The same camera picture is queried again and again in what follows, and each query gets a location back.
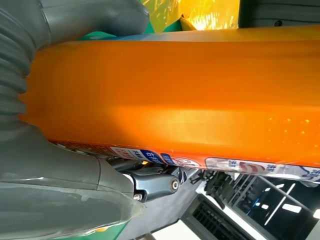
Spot yellow plastic covered board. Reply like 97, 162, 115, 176
142, 0, 241, 32

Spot black vented equipment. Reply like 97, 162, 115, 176
181, 170, 253, 240

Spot dark glass cabinet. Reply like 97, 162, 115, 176
231, 173, 320, 240

